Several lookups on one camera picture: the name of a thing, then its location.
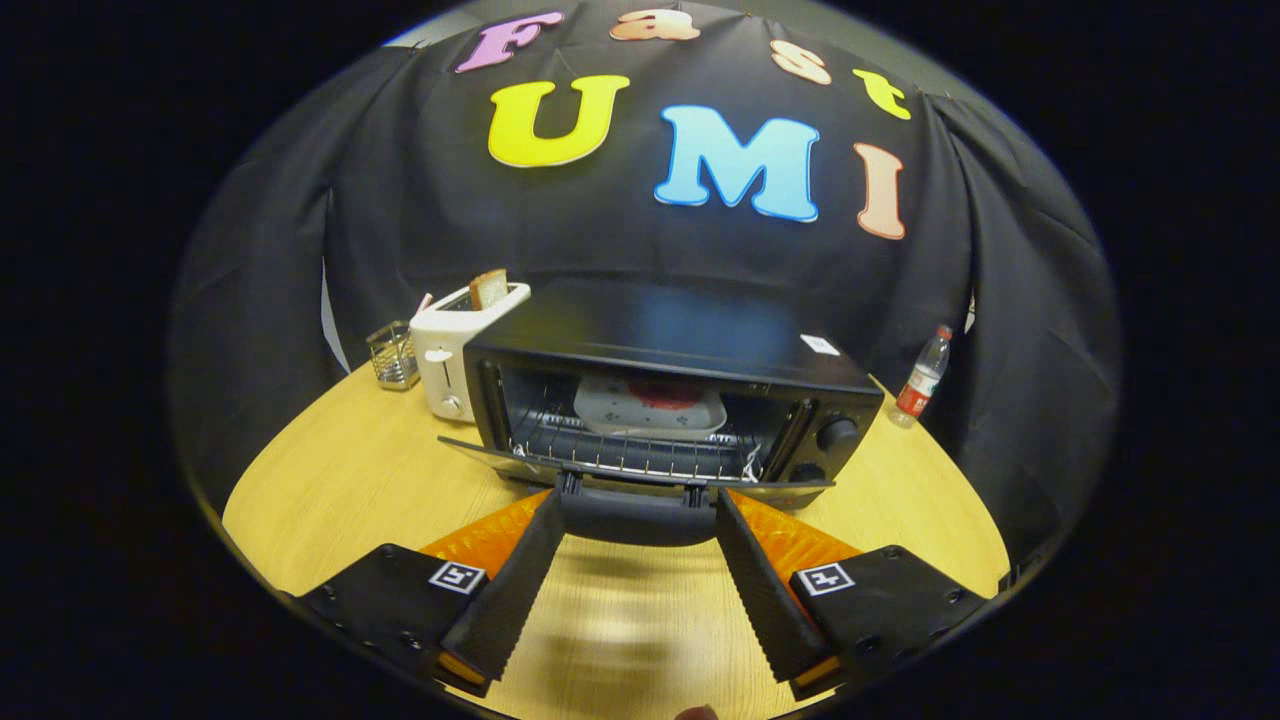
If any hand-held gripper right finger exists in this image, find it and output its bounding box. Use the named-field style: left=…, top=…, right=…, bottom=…
left=714, top=488, right=986, bottom=701

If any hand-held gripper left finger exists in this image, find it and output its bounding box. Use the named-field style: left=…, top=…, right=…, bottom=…
left=283, top=488, right=568, bottom=698

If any white square plate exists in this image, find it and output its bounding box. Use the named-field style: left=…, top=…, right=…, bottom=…
left=573, top=375, right=728, bottom=438

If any round pink ham slice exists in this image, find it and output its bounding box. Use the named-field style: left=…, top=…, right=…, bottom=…
left=627, top=378, right=701, bottom=409

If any black toaster oven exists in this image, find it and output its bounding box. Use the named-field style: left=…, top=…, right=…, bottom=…
left=437, top=280, right=886, bottom=548

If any white pop-up toaster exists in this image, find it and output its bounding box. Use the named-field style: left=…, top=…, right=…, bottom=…
left=410, top=283, right=532, bottom=423

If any clear red label water bottle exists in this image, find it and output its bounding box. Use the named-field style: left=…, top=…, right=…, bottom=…
left=888, top=325, right=954, bottom=429

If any wire mesh holder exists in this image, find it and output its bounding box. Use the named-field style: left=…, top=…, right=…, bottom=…
left=365, top=320, right=421, bottom=391

